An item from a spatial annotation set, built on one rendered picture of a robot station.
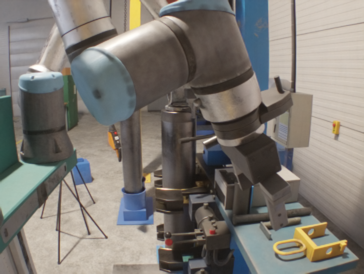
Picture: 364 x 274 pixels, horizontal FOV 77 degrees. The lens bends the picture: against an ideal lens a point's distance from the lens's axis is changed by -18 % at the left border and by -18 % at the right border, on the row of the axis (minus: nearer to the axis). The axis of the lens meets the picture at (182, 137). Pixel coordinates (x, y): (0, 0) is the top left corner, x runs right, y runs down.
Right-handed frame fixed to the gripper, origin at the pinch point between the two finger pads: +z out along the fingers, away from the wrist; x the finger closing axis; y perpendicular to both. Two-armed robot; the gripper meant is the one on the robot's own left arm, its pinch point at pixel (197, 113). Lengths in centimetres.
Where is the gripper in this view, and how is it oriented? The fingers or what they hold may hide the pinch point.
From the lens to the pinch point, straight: 142.6
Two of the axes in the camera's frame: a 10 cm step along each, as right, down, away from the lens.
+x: -9.4, 0.8, -3.4
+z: 0.0, 9.7, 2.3
